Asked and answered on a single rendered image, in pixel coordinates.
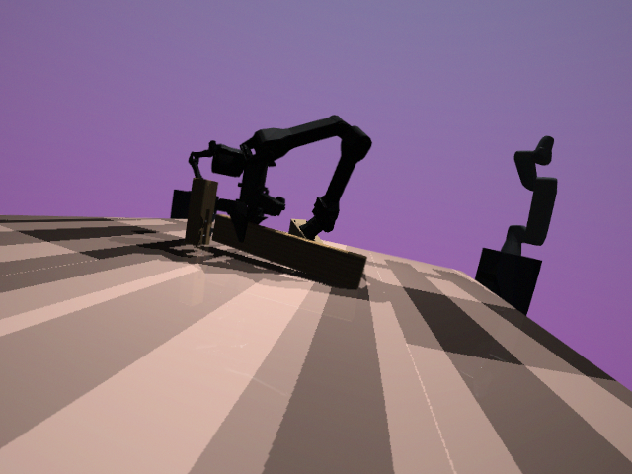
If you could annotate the brown wooden rail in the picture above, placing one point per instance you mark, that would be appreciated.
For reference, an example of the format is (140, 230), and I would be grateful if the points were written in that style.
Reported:
(320, 260)

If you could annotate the brown wooden post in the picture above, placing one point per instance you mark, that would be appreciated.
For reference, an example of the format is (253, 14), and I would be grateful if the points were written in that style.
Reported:
(201, 209)

